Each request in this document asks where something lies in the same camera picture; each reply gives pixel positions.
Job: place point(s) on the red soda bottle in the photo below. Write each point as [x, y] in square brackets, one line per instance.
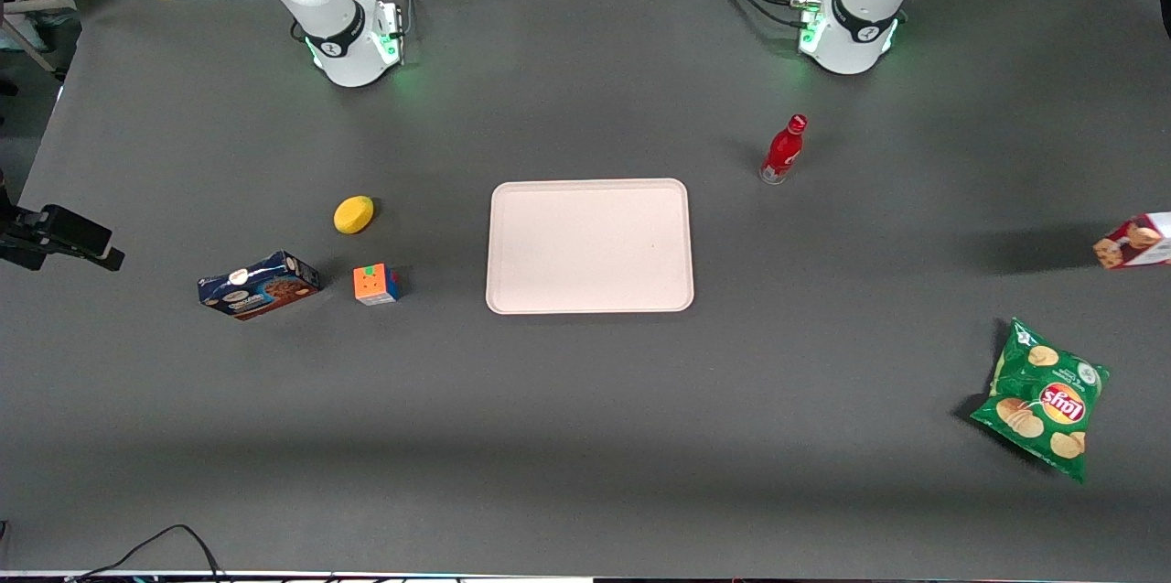
[783, 153]

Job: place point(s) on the colourful puzzle cube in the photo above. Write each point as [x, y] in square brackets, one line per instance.
[373, 285]

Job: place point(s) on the blue cookie box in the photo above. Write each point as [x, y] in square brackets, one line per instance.
[261, 286]

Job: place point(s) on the yellow lemon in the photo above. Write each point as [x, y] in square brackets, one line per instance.
[353, 215]

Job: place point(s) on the beige plastic tray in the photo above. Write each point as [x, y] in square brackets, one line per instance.
[590, 246]

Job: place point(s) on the red cookie box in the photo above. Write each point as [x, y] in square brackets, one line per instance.
[1139, 242]

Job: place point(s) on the green chips bag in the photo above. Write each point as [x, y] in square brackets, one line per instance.
[1043, 400]

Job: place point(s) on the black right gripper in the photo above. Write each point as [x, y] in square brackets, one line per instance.
[57, 233]

